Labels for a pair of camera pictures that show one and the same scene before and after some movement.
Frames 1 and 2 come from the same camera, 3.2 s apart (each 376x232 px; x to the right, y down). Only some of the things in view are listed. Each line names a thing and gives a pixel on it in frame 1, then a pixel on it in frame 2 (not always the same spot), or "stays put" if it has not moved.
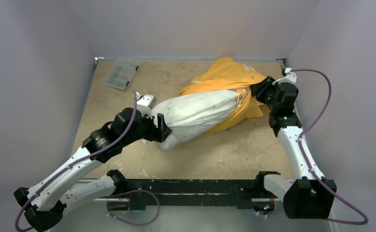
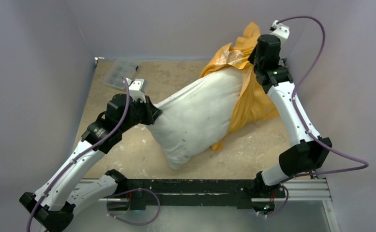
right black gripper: x=262 y=88 to x=255 y=56
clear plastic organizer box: x=121 y=72 stays put
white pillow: x=188 y=115 stays put
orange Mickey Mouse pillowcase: x=228 y=74 to x=254 y=101
